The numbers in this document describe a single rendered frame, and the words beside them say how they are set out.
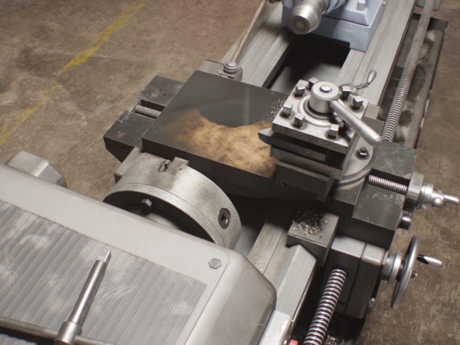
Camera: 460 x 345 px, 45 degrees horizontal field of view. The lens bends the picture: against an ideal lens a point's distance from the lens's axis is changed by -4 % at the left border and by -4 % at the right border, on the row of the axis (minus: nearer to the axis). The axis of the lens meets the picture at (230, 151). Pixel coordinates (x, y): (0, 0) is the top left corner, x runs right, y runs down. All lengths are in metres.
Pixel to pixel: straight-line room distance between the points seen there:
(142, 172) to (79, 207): 0.24
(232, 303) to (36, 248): 0.26
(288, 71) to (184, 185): 1.14
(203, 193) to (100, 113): 2.09
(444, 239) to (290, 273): 1.37
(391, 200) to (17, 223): 0.94
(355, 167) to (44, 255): 0.86
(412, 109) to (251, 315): 1.88
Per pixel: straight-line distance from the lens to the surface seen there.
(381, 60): 1.96
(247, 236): 1.53
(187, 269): 0.72
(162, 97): 1.69
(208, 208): 0.98
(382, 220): 1.41
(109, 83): 3.24
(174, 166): 1.03
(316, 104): 1.21
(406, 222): 1.69
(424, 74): 2.74
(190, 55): 3.39
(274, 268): 1.34
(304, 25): 1.61
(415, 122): 2.45
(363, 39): 1.98
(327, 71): 2.09
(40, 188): 0.85
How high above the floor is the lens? 1.94
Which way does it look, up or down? 44 degrees down
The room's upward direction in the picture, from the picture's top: 1 degrees clockwise
